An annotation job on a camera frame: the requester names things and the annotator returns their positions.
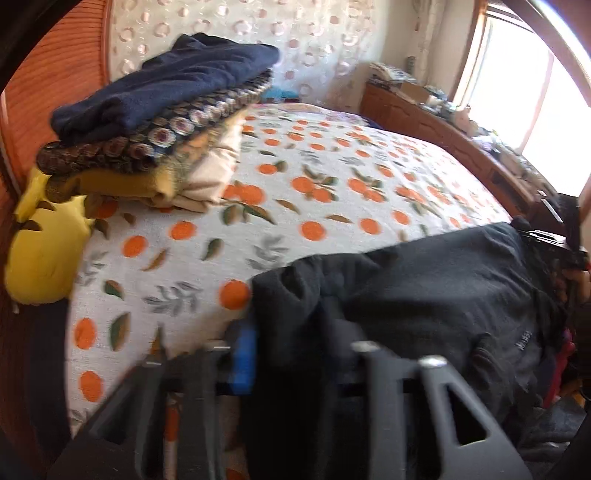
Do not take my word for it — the wooden slatted wardrobe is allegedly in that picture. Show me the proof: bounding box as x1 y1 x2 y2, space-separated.
0 0 114 195

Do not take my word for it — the window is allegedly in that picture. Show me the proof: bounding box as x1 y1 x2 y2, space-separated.
452 9 591 199

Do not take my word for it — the black t-shirt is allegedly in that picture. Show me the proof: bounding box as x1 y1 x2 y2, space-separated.
240 222 573 480

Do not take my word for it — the circle-patterned sheer curtain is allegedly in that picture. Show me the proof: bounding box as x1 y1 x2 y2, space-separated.
108 0 444 109

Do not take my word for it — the cardboard box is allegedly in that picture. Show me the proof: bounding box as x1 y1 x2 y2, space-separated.
397 83 435 104

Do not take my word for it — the folded beige cloth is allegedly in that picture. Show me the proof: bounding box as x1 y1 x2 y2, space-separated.
152 111 245 214

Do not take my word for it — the beige window curtain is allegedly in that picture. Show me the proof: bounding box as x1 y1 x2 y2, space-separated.
416 0 445 63

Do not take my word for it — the folded navy cloth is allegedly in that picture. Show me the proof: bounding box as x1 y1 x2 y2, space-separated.
50 32 281 144

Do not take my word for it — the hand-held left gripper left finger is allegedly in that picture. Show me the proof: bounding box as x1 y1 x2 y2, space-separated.
48 323 258 480

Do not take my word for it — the folded yellow cloth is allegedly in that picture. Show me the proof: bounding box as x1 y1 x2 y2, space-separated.
46 161 185 208

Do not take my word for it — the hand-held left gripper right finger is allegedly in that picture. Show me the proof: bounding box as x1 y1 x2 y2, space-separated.
353 342 532 480

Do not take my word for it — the person's right hand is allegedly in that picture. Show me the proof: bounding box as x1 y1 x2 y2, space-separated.
556 268 591 305

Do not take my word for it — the stack of folded fabrics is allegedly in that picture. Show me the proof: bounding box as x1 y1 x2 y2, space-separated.
369 62 411 86

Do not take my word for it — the folded dark patterned cloth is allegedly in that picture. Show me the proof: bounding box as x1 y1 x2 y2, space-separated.
36 71 273 176

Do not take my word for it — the yellow plush toy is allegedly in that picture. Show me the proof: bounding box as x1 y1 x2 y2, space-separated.
4 166 95 305

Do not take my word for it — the long wooden cabinet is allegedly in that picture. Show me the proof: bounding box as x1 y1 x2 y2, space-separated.
360 80 559 232

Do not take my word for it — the orange-print bed sheet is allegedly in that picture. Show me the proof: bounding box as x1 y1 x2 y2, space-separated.
67 102 513 480

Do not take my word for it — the red cloth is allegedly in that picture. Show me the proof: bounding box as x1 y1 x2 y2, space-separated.
549 323 578 402

